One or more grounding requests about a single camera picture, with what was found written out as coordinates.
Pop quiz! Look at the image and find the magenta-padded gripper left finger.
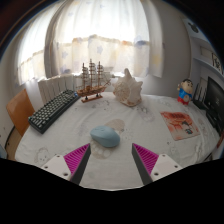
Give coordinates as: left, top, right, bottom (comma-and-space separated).
40, 143, 92, 186

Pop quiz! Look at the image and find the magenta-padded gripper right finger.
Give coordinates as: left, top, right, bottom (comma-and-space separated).
131, 142, 184, 186

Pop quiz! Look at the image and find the light blue computer mouse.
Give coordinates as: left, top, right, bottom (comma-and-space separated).
89, 125, 121, 148

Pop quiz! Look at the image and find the red printed mouse pad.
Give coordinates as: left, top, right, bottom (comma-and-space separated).
159, 110, 201, 142

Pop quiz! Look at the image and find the white printed tablecloth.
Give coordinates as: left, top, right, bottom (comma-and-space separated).
14, 91, 221, 191

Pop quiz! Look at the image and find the black keyboard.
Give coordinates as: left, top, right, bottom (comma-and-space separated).
27, 89, 81, 135

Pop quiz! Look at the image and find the wooden model sailing ship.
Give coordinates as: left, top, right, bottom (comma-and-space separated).
75, 58, 112, 104

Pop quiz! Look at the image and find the large white conch shell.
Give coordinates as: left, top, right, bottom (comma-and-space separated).
112, 68, 144, 108

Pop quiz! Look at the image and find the brown wooden chair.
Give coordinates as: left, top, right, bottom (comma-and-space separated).
4, 88, 36, 161

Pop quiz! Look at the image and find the cartoon boy figurine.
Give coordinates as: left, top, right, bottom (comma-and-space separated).
176, 78, 194, 106

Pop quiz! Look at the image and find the black router with antennas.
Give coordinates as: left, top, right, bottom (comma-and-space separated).
192, 78, 209, 111

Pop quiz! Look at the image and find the black monitor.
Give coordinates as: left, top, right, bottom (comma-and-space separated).
203, 76, 224, 134

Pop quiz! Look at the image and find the white star-print curtain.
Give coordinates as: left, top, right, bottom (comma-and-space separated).
16, 0, 166, 86

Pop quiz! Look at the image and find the white wall shelf unit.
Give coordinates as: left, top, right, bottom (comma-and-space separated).
181, 16, 224, 78

